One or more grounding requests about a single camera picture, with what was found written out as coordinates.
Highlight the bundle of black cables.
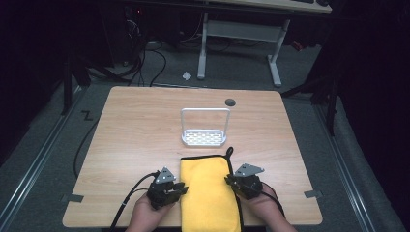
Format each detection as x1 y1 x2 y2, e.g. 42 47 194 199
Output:
113 17 169 88

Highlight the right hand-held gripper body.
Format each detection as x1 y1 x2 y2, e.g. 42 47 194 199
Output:
233 162 266 199

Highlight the aluminium floor rail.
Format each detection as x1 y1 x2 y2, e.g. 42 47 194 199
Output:
313 102 379 232
0 86 85 224

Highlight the yellow towel with black trim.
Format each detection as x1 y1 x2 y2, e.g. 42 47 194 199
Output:
179 146 245 232

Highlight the black floor cable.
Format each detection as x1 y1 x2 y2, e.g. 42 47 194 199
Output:
73 118 101 180

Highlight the grey metal desk frame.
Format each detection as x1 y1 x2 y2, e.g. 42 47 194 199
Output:
196 0 334 89

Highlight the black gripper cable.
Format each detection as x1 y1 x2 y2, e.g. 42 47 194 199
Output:
108 171 161 232
260 182 287 218

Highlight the black metal stand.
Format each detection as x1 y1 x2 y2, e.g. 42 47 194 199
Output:
279 62 343 137
60 52 114 116

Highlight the white rack with handle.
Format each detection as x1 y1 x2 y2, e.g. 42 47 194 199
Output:
180 107 232 148

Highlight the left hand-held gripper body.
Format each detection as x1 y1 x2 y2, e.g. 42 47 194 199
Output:
146 166 184 211

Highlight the grey tape piece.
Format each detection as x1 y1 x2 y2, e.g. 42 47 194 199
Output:
304 189 324 199
61 193 85 204

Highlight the person's left hand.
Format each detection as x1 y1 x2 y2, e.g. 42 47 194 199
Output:
130 193 175 227

